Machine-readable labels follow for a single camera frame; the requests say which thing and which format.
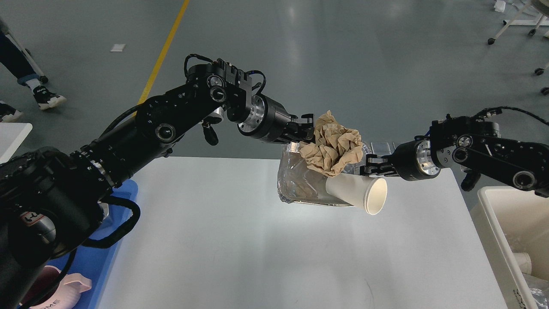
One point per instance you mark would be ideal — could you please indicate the clear floor plate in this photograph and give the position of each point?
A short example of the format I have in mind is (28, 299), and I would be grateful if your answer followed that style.
(399, 143)
(382, 148)

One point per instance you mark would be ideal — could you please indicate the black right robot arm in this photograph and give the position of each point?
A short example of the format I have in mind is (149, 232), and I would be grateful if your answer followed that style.
(475, 144)

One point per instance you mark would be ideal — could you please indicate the blue plastic tray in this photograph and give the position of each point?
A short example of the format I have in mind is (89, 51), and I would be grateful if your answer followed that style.
(95, 263)

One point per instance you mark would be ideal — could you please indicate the white paper cup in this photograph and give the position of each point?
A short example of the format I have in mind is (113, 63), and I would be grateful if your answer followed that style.
(365, 192)

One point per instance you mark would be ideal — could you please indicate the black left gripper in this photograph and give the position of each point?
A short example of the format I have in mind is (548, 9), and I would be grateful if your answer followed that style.
(269, 122)

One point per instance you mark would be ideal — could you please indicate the white paper scrap on floor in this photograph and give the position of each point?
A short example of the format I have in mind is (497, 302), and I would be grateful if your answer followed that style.
(118, 47)

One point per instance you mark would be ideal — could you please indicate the brown paper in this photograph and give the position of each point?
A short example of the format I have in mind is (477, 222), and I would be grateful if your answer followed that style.
(335, 147)

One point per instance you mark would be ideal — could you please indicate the seated person in dark clothes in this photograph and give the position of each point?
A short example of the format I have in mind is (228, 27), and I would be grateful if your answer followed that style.
(15, 61)

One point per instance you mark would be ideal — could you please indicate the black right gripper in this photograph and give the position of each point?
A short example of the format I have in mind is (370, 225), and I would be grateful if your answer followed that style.
(412, 162)

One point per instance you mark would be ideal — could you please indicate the white waste bin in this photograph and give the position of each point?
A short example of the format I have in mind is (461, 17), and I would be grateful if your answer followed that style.
(512, 226)

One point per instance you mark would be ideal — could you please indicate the white side table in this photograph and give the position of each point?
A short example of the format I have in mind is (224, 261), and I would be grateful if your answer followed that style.
(11, 137)

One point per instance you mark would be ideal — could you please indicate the clear floor plate left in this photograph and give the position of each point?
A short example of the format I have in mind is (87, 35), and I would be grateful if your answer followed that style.
(382, 148)

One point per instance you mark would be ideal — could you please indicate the clear floor plate right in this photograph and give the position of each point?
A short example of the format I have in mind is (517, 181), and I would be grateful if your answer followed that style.
(399, 143)

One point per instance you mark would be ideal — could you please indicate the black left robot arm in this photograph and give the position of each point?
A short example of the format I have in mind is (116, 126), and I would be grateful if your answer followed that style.
(52, 202)

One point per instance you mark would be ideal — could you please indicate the pink mug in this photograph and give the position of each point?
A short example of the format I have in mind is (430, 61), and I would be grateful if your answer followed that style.
(64, 295)

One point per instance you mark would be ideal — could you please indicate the aluminium foil tray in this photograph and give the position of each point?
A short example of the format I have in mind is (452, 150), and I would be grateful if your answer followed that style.
(297, 183)

